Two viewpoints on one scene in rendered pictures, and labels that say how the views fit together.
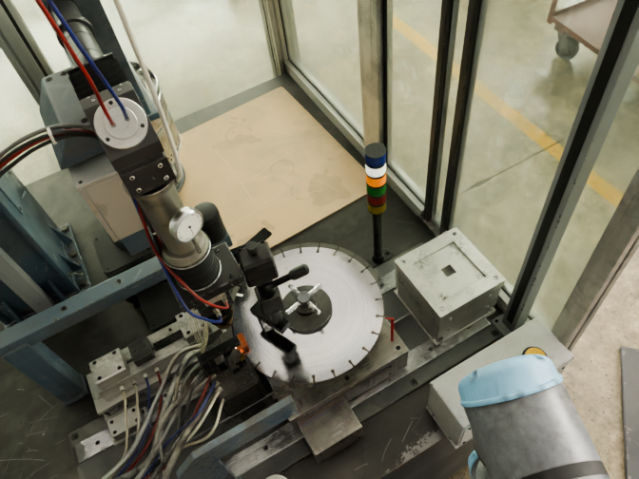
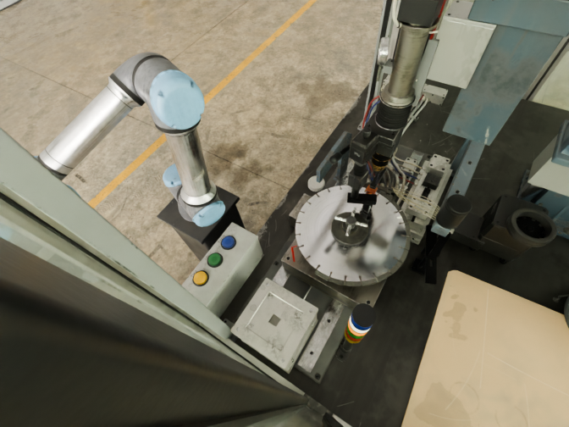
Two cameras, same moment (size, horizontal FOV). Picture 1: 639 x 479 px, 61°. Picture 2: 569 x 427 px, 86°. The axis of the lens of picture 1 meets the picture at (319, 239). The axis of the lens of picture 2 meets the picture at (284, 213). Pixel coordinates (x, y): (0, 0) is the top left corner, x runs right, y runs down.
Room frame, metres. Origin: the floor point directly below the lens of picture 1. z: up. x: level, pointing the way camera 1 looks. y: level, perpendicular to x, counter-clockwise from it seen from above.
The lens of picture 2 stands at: (0.86, -0.31, 1.77)
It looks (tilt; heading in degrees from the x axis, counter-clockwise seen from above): 58 degrees down; 152
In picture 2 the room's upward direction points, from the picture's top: 9 degrees counter-clockwise
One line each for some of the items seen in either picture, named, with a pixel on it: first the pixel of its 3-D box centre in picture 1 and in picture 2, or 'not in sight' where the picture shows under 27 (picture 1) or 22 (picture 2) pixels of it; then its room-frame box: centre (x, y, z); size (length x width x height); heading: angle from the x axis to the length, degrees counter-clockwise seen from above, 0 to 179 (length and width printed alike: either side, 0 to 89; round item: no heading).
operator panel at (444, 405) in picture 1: (496, 383); (224, 271); (0.40, -0.32, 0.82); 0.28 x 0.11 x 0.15; 111
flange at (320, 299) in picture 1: (305, 306); (350, 226); (0.58, 0.05, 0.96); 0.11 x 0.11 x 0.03
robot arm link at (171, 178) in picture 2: not in sight; (184, 182); (0.05, -0.27, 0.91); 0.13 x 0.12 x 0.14; 3
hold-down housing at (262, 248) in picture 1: (262, 278); (361, 160); (0.53, 0.11, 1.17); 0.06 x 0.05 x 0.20; 102
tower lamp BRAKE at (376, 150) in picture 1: (375, 155); (362, 317); (0.81, -0.15, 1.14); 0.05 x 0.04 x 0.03; 21
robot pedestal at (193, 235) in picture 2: not in sight; (221, 245); (0.04, -0.27, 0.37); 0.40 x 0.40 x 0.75; 21
